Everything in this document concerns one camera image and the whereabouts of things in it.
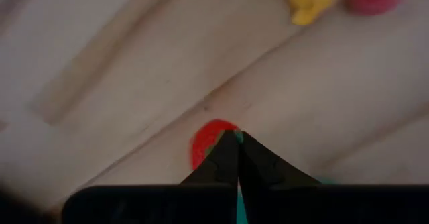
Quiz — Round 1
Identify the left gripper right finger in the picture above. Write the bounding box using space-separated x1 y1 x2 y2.
237 131 322 186

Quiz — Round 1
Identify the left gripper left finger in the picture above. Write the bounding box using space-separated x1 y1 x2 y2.
180 129 239 186

